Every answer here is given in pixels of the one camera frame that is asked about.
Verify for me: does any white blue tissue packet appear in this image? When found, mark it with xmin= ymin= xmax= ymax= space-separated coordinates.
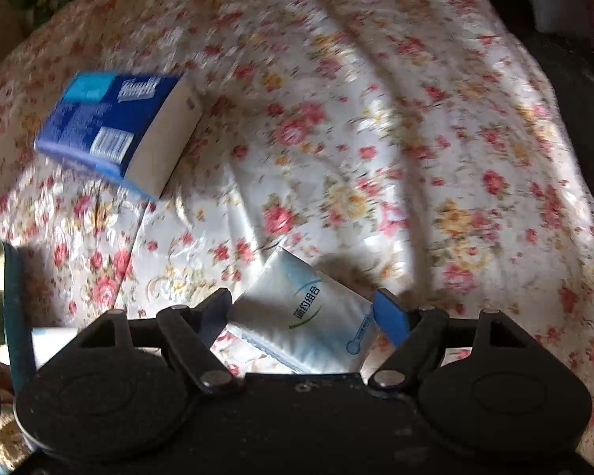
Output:
xmin=228 ymin=248 xmax=377 ymax=374

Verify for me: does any white tissue pack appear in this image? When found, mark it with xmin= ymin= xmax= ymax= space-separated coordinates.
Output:
xmin=30 ymin=327 xmax=79 ymax=369

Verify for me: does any gold metal tin tray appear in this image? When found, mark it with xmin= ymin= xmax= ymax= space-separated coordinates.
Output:
xmin=0 ymin=241 xmax=36 ymax=396

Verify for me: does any floral bed sheet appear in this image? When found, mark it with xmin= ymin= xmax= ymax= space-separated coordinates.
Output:
xmin=0 ymin=0 xmax=594 ymax=471

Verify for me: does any blue Tempo tissue pack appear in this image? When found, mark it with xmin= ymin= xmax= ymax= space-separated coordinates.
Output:
xmin=34 ymin=72 xmax=202 ymax=200

